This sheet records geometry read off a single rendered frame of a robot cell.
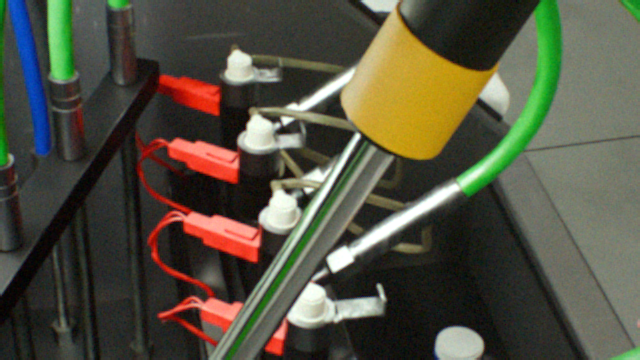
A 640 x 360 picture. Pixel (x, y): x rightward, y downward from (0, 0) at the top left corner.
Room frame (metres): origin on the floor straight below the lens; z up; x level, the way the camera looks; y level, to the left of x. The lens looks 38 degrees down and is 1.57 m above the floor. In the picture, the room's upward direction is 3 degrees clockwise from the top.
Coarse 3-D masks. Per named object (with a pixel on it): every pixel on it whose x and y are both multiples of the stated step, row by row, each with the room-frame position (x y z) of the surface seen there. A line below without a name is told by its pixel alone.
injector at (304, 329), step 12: (288, 324) 0.48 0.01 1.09; (300, 324) 0.48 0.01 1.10; (312, 324) 0.48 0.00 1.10; (324, 324) 0.48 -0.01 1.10; (288, 336) 0.48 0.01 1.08; (300, 336) 0.48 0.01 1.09; (312, 336) 0.48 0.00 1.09; (324, 336) 0.48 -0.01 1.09; (288, 348) 0.48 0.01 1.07; (300, 348) 0.48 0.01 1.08; (312, 348) 0.48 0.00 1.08; (324, 348) 0.48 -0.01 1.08
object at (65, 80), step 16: (48, 0) 0.62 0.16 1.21; (64, 0) 0.61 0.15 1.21; (48, 16) 0.62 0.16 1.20; (64, 16) 0.61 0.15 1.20; (64, 32) 0.61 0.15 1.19; (64, 48) 0.61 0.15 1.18; (64, 64) 0.61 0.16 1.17; (64, 80) 0.61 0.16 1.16; (64, 96) 0.61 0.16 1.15; (80, 96) 0.62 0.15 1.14; (64, 112) 0.61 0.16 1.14; (80, 112) 0.62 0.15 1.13; (64, 128) 0.61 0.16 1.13; (80, 128) 0.61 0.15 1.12; (64, 144) 0.61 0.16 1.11; (80, 144) 0.61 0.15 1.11; (336, 160) 0.66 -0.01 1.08; (304, 176) 0.66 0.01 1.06; (320, 176) 0.65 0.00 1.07
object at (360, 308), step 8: (336, 304) 0.50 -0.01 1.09; (344, 304) 0.50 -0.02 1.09; (352, 304) 0.50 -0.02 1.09; (360, 304) 0.50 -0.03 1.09; (368, 304) 0.50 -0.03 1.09; (376, 304) 0.50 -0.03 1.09; (344, 312) 0.50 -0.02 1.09; (352, 312) 0.50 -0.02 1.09; (360, 312) 0.50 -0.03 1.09; (368, 312) 0.50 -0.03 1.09; (376, 312) 0.50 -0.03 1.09; (336, 320) 0.49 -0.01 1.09
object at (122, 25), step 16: (112, 0) 0.70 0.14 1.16; (128, 0) 0.70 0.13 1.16; (112, 16) 0.70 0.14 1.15; (128, 16) 0.70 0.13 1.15; (112, 32) 0.70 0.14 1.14; (128, 32) 0.70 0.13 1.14; (112, 48) 0.70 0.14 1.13; (128, 48) 0.70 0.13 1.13; (112, 64) 0.70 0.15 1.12; (128, 64) 0.70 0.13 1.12; (352, 64) 0.75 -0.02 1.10; (112, 80) 0.70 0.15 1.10; (128, 80) 0.70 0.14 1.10; (336, 80) 0.74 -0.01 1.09; (304, 96) 0.74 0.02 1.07; (320, 96) 0.73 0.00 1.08; (336, 96) 0.73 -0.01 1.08; (320, 112) 0.73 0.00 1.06; (288, 128) 0.72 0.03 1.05
